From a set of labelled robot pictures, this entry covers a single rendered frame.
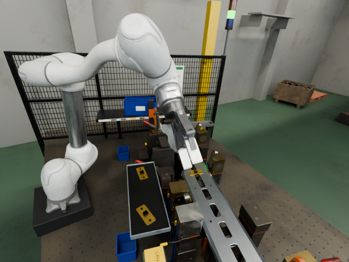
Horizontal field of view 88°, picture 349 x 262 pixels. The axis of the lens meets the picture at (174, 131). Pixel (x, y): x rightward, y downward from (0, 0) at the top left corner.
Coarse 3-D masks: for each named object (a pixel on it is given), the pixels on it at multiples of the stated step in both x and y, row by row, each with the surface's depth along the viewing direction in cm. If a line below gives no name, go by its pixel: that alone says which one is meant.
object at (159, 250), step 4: (152, 248) 57; (156, 248) 57; (160, 248) 57; (144, 252) 56; (148, 252) 56; (152, 252) 56; (156, 252) 56; (160, 252) 56; (144, 256) 55; (148, 256) 55; (152, 256) 55; (156, 256) 55; (160, 256) 55; (164, 256) 55; (148, 260) 54; (152, 260) 54; (156, 260) 54; (160, 260) 54; (164, 260) 54
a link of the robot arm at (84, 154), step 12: (72, 60) 87; (72, 84) 91; (84, 84) 98; (72, 96) 96; (72, 108) 99; (72, 120) 103; (84, 120) 109; (72, 132) 107; (84, 132) 111; (72, 144) 112; (84, 144) 115; (72, 156) 113; (84, 156) 116; (96, 156) 128; (84, 168) 117
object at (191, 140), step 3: (189, 132) 48; (192, 132) 48; (189, 135) 49; (192, 135) 49; (189, 138) 49; (192, 138) 50; (189, 141) 50; (192, 141) 49; (192, 144) 49; (195, 144) 49; (192, 147) 49; (195, 147) 49
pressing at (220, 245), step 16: (192, 176) 109; (208, 176) 110; (192, 192) 98; (208, 208) 90; (224, 208) 90; (208, 224) 83; (240, 224) 84; (208, 240) 76; (224, 240) 77; (240, 240) 77; (224, 256) 71; (256, 256) 72
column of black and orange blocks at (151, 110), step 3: (150, 99) 163; (150, 102) 162; (153, 102) 163; (150, 105) 163; (153, 105) 164; (150, 108) 165; (153, 108) 165; (150, 111) 166; (153, 111) 167; (150, 114) 167; (150, 117) 169; (153, 117) 170; (150, 120) 170; (153, 120) 171; (150, 123) 172; (153, 123) 173; (150, 126) 173; (150, 129) 175; (150, 132) 177
